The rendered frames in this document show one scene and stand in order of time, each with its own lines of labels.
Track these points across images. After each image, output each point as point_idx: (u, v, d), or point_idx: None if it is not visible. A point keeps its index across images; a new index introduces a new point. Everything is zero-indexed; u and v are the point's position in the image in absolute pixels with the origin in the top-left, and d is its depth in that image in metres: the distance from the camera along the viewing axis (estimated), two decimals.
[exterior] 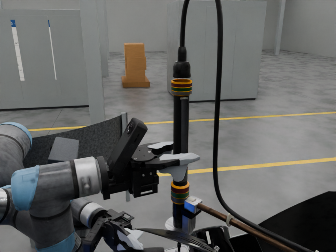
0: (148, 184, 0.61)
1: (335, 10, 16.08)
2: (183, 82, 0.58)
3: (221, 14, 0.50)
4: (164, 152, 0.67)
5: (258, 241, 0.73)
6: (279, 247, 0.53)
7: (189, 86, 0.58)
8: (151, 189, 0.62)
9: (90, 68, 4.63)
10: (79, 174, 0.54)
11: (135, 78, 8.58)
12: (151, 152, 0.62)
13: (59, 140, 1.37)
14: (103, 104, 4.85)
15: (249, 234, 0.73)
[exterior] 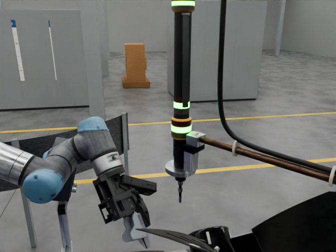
0: None
1: (335, 10, 16.08)
2: None
3: None
4: None
5: (258, 241, 0.73)
6: (292, 168, 0.48)
7: None
8: None
9: (90, 68, 4.63)
10: None
11: (135, 78, 8.58)
12: None
13: (59, 140, 1.37)
14: (103, 104, 4.85)
15: (249, 234, 0.73)
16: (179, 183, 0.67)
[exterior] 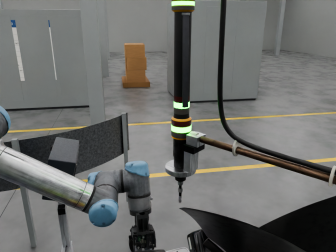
0: None
1: (335, 10, 16.08)
2: None
3: None
4: None
5: (219, 246, 0.67)
6: (292, 168, 0.48)
7: None
8: None
9: (90, 68, 4.63)
10: None
11: (135, 78, 8.58)
12: None
13: (59, 140, 1.37)
14: (103, 104, 4.85)
15: (207, 240, 0.69)
16: (179, 183, 0.67)
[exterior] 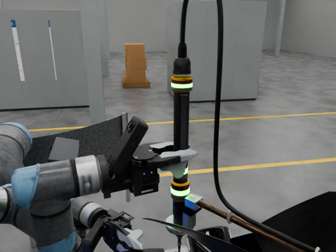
0: (148, 183, 0.61)
1: (335, 10, 16.08)
2: (183, 79, 0.58)
3: (221, 9, 0.50)
4: None
5: (207, 248, 0.67)
6: (280, 243, 0.53)
7: (189, 82, 0.58)
8: (152, 187, 0.62)
9: (90, 68, 4.63)
10: (80, 172, 0.54)
11: (135, 78, 8.58)
12: (151, 150, 0.61)
13: (59, 140, 1.37)
14: (103, 104, 4.85)
15: (196, 243, 0.69)
16: (178, 237, 0.72)
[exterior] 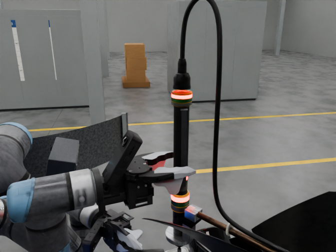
0: (143, 196, 0.62)
1: (335, 10, 16.08)
2: (183, 94, 0.59)
3: (220, 28, 0.51)
4: (158, 162, 0.68)
5: (207, 248, 0.67)
6: None
7: (188, 97, 0.59)
8: (146, 200, 0.62)
9: (90, 68, 4.63)
10: (74, 186, 0.55)
11: (135, 78, 8.58)
12: (146, 163, 0.62)
13: (59, 140, 1.37)
14: (103, 104, 4.85)
15: (196, 243, 0.69)
16: None
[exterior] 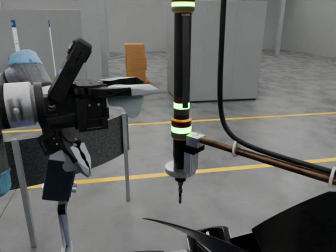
0: (96, 118, 0.52)
1: (335, 10, 16.08)
2: None
3: None
4: None
5: (207, 248, 0.67)
6: (291, 169, 0.48)
7: (191, 0, 0.53)
8: (101, 124, 0.53)
9: (90, 68, 4.63)
10: (7, 95, 0.45)
11: None
12: (100, 81, 0.53)
13: None
14: None
15: (196, 243, 0.69)
16: (179, 183, 0.67)
